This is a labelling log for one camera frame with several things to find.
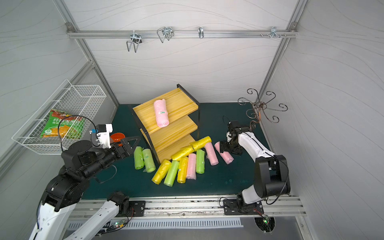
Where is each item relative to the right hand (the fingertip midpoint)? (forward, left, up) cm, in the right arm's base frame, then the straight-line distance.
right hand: (228, 150), depth 88 cm
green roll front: (-16, +33, -2) cm, 36 cm away
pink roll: (-1, +10, -3) cm, 10 cm away
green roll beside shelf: (-10, +46, -1) cm, 47 cm away
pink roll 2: (-3, +1, -2) cm, 4 cm away
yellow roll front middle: (-13, +27, -1) cm, 29 cm away
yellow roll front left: (-14, +39, -1) cm, 41 cm away
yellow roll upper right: (+4, +17, -1) cm, 18 cm away
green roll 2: (-7, +17, -2) cm, 18 cm away
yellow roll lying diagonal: (-1, +28, -2) cm, 28 cm away
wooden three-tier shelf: (+5, +25, +28) cm, 38 cm away
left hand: (-13, +43, +30) cm, 54 cm away
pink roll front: (-11, +22, -2) cm, 24 cm away
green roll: (-9, +53, -2) cm, 54 cm away
